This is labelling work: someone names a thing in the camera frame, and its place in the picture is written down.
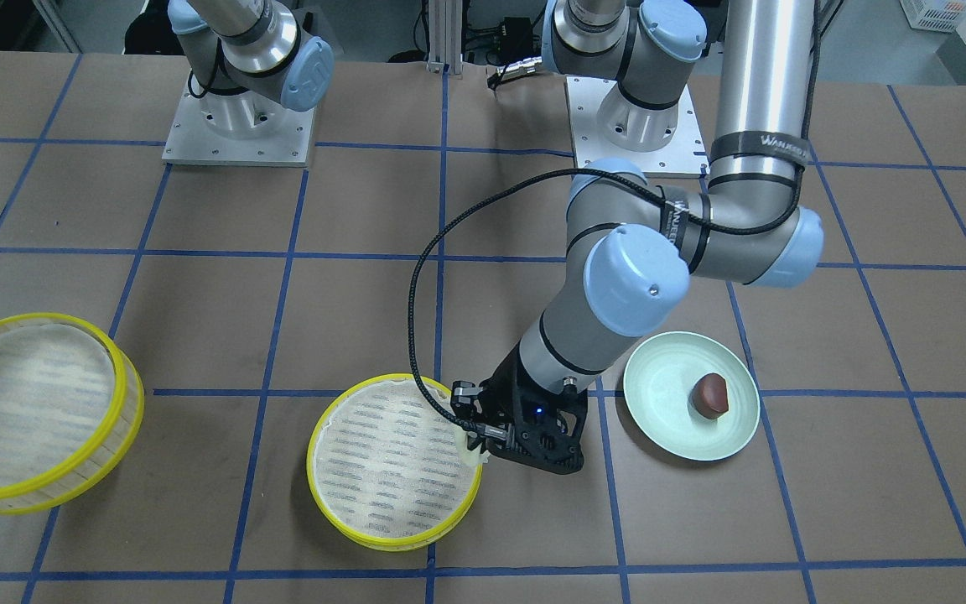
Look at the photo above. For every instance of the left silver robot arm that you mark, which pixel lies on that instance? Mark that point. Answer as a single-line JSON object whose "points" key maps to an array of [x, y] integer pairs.
{"points": [[633, 248]]}

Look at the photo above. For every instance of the light green plate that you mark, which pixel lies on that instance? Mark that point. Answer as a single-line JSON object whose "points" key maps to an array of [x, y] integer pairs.
{"points": [[660, 381]]}

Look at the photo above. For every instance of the side yellow bamboo steamer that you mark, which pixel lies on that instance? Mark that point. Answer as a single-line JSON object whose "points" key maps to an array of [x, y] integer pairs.
{"points": [[71, 404]]}

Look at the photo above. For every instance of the centre yellow bamboo steamer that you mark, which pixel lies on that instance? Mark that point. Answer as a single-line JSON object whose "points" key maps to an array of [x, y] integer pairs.
{"points": [[387, 469]]}

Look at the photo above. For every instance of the white bun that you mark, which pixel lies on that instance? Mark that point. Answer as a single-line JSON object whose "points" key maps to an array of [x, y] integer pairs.
{"points": [[469, 457]]}

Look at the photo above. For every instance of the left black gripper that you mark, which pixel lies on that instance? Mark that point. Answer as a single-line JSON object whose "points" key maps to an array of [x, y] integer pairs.
{"points": [[498, 399]]}

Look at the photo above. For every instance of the dark red bun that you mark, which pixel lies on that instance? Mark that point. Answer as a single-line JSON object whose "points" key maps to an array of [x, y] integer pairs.
{"points": [[709, 397]]}

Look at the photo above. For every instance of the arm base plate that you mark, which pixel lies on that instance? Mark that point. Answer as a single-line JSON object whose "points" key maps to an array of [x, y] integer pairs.
{"points": [[660, 143], [244, 130]]}

